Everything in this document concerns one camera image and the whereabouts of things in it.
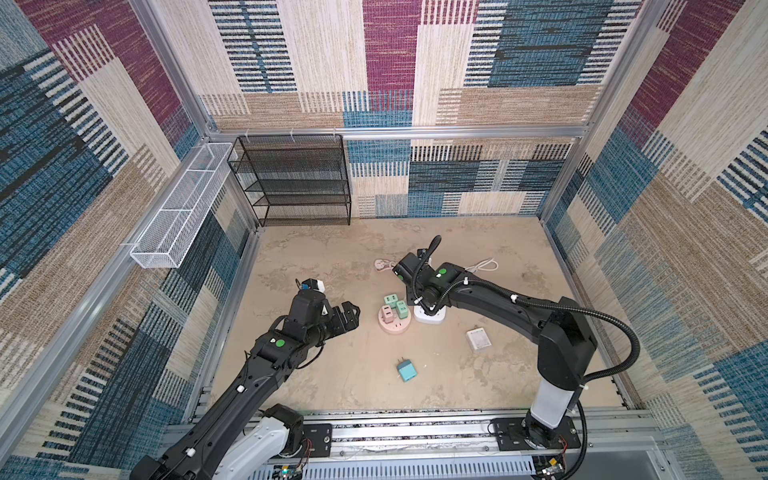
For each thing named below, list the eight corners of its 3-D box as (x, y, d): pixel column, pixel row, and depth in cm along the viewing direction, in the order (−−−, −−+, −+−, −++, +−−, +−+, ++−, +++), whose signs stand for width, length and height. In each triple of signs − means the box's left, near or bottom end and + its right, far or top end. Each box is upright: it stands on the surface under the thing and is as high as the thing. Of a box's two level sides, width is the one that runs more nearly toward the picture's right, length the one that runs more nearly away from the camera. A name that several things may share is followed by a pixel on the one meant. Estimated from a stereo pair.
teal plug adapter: (404, 383, 84) (405, 380, 82) (394, 364, 87) (394, 361, 86) (417, 375, 85) (418, 373, 84) (407, 357, 89) (407, 354, 87)
